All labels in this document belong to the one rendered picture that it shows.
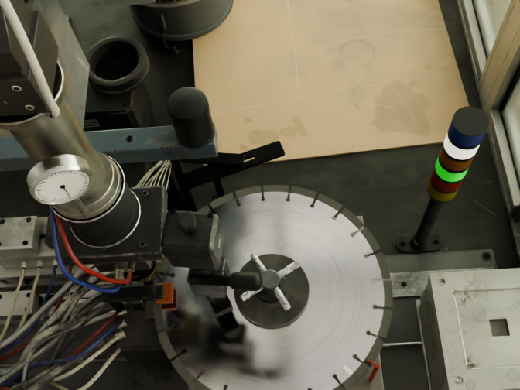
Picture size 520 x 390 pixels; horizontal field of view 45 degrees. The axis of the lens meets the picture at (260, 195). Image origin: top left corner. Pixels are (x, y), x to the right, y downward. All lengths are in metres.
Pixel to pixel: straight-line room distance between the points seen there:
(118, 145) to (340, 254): 0.37
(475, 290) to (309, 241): 0.26
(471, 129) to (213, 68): 0.71
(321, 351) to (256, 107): 0.60
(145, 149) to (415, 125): 0.59
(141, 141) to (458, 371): 0.58
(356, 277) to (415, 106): 0.50
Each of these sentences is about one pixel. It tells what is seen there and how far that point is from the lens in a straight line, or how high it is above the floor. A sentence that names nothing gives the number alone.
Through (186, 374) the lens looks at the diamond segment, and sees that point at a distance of 0.92.
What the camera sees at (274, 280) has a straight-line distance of 0.89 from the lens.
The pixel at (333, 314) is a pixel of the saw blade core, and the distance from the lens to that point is 0.93.
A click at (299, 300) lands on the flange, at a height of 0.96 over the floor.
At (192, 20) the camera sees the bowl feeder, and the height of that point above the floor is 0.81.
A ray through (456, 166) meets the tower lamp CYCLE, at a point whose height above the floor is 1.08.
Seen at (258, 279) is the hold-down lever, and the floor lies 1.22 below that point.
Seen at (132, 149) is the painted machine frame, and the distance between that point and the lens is 0.96.
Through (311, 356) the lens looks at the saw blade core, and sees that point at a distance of 0.91.
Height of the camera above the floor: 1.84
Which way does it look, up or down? 63 degrees down
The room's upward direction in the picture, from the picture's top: 8 degrees counter-clockwise
